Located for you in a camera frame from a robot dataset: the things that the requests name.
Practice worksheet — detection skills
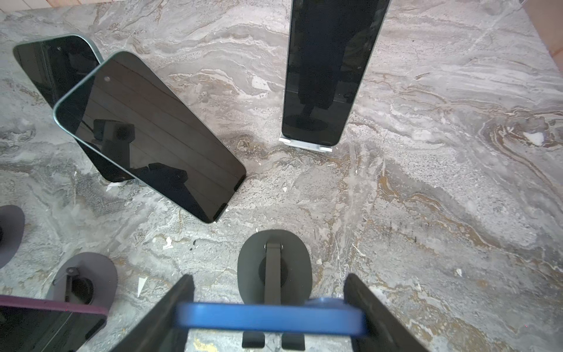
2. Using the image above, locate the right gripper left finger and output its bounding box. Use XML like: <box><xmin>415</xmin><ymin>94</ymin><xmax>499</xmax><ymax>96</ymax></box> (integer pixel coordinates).
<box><xmin>112</xmin><ymin>275</ymin><xmax>195</xmax><ymax>352</ymax></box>

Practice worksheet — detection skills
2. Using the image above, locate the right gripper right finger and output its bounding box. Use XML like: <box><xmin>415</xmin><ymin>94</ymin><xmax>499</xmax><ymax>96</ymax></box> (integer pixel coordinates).
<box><xmin>343</xmin><ymin>273</ymin><xmax>428</xmax><ymax>352</ymax></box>

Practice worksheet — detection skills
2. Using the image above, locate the blue-edged phone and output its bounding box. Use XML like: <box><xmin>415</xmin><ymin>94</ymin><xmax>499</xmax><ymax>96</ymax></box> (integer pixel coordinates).
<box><xmin>172</xmin><ymin>298</ymin><xmax>368</xmax><ymax>337</ymax></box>

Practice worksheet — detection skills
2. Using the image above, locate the teal-edged phone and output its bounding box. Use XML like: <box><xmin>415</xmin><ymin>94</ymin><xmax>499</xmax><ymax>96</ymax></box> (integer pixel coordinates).
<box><xmin>54</xmin><ymin>51</ymin><xmax>246</xmax><ymax>224</ymax></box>

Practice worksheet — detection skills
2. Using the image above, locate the round stand under purple phone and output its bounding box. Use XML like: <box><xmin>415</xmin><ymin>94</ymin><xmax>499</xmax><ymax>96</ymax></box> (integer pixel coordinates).
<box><xmin>47</xmin><ymin>252</ymin><xmax>118</xmax><ymax>310</ymax></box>

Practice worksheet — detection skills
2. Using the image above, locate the round stand front right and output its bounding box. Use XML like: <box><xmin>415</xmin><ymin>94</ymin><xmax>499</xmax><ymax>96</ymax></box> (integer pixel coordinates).
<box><xmin>237</xmin><ymin>229</ymin><xmax>314</xmax><ymax>351</ymax></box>

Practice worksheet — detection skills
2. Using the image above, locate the purple-edged phone front centre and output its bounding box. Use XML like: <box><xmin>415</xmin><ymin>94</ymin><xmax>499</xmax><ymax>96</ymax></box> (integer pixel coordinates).
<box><xmin>1</xmin><ymin>295</ymin><xmax>108</xmax><ymax>351</ymax></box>

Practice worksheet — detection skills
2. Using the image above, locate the round stand under left phone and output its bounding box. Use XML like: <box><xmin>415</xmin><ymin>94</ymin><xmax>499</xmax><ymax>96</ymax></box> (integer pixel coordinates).
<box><xmin>0</xmin><ymin>205</ymin><xmax>25</xmax><ymax>268</ymax></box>

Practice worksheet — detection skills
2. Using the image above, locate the white stand back right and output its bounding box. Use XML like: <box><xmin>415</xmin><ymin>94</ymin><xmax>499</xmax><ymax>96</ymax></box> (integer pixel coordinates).
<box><xmin>279</xmin><ymin>136</ymin><xmax>332</xmax><ymax>153</ymax></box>

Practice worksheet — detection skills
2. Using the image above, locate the black phone back centre-left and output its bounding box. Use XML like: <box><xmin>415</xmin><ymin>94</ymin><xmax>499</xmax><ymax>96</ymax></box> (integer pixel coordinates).
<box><xmin>12</xmin><ymin>34</ymin><xmax>135</xmax><ymax>183</ymax></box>

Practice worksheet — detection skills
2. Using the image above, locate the black phone back right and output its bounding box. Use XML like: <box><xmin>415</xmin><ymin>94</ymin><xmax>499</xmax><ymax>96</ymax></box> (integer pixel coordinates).
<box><xmin>281</xmin><ymin>0</ymin><xmax>390</xmax><ymax>148</ymax></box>

